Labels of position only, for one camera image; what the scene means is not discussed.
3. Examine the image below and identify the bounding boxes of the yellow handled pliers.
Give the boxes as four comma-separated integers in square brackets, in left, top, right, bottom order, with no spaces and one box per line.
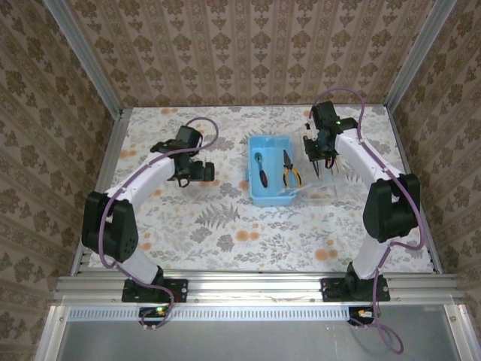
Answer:
[281,149,303,190]

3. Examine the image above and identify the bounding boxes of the dark red ratchet screwdriver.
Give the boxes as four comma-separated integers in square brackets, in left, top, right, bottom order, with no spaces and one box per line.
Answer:
[253,150,270,188]

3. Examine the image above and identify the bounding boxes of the blue plastic tool box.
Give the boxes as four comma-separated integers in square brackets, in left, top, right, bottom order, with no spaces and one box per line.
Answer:
[246,127,341,207]

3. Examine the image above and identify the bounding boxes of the floral table cloth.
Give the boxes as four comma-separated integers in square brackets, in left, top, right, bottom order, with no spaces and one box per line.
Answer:
[89,106,435,274]

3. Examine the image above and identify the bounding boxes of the black left controller board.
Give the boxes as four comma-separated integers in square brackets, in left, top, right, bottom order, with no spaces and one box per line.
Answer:
[138,306,168,326]

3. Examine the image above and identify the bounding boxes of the black controller board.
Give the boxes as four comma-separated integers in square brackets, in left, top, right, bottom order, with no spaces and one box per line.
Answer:
[347,306,377,326]
[138,306,168,326]

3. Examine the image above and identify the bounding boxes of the black right controller board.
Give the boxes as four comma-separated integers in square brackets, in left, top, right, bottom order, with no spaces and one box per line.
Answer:
[347,306,377,326]

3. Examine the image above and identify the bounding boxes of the grey metal panel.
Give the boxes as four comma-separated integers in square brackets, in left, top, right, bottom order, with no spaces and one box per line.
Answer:
[35,304,481,361]

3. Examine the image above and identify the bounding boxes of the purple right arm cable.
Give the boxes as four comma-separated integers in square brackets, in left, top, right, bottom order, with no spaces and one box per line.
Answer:
[312,85,428,356]

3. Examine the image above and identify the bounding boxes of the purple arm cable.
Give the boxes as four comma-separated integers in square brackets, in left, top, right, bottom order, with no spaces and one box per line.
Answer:
[98,117,220,332]
[312,85,428,356]

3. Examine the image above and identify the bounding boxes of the aluminium right side rail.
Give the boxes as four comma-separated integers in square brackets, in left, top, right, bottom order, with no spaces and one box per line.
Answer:
[386,107,444,275]

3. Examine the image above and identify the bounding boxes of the aluminium left side rail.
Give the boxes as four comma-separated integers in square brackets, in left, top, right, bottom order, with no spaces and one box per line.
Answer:
[71,108,132,278]

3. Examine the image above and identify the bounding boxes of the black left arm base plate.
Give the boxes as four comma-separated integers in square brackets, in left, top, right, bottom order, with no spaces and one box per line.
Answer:
[122,278,189,303]

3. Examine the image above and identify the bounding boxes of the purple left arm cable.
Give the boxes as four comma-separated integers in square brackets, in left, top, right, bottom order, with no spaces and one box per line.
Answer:
[98,117,220,332]

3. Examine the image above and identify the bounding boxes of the aluminium front frame rail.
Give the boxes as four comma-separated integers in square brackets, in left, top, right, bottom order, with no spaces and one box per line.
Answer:
[52,274,465,305]

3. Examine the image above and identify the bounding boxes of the aluminium left frame post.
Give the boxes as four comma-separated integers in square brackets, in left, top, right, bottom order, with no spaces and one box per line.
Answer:
[43,0,123,117]

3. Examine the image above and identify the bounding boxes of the aluminium frame post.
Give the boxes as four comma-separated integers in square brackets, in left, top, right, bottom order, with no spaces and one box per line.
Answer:
[385,0,458,110]
[43,0,123,117]

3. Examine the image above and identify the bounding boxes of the aluminium right frame post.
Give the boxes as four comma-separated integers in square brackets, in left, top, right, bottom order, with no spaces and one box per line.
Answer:
[385,0,458,110]

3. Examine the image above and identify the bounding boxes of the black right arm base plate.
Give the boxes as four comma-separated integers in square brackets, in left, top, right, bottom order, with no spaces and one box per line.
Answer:
[319,277,391,303]

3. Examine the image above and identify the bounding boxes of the slotted grey cable duct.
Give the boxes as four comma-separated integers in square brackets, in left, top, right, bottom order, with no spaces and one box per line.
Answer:
[67,306,352,323]

